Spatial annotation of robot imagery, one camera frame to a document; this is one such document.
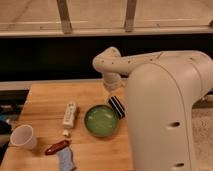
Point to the black white striped gripper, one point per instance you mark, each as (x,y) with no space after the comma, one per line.
(115,103)

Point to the white plastic bottle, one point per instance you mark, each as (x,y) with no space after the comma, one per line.
(69,118)

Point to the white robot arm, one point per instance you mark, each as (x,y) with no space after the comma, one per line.
(160,91)

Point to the green ceramic bowl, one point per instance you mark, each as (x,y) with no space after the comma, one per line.
(101,121)

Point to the blue sponge cloth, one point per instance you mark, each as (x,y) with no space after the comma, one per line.
(66,159)

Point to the red brown chili pepper toy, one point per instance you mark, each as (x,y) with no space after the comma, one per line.
(57,147)

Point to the white plastic cup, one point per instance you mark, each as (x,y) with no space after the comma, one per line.
(23,136)

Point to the dark objects at table edge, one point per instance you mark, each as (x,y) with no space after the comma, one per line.
(5,130)

